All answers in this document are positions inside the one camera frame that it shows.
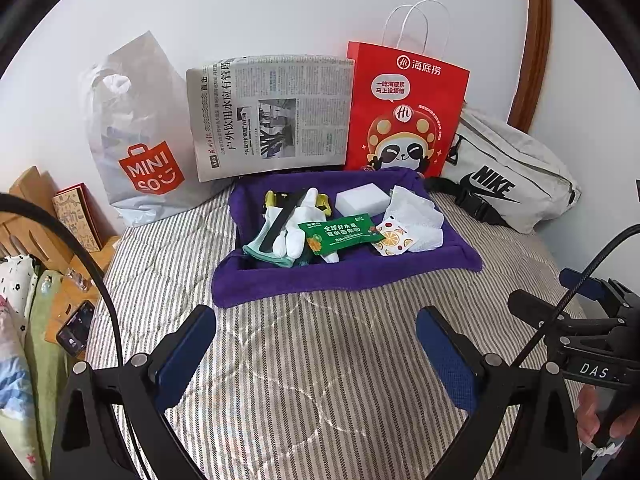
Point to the white plastic shopping bag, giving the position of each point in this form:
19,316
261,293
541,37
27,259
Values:
145,110

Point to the light green cloth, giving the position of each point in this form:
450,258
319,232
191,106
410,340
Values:
45,385

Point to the black smartphone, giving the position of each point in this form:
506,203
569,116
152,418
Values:
75,330

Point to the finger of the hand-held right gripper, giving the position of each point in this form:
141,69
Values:
580,280
535,306

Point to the folded newspaper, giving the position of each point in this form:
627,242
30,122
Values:
275,110

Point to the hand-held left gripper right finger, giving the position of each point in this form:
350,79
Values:
445,355

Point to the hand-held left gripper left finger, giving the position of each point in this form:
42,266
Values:
187,355

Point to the striped bed sheet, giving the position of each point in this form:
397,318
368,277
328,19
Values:
325,385

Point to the white sponge block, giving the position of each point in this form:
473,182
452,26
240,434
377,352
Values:
360,202

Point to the fruit slice print packet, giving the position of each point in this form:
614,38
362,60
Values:
395,240

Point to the person's right hand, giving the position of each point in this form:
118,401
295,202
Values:
587,412

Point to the purple towel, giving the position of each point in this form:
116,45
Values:
350,275

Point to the white foam wrap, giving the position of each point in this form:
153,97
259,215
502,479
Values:
420,220

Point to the white canvas waist bag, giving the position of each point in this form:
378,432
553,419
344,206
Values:
525,155

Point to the white dotted pillow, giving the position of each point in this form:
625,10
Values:
15,285

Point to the light wooden furniture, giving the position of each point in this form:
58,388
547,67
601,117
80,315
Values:
30,200

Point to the brown wooden door frame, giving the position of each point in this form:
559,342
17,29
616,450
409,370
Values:
532,45

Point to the green printed packet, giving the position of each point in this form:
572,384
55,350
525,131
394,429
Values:
340,232

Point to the red paper carrier bag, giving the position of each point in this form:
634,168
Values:
365,110

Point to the white glove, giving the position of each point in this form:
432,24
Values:
295,245

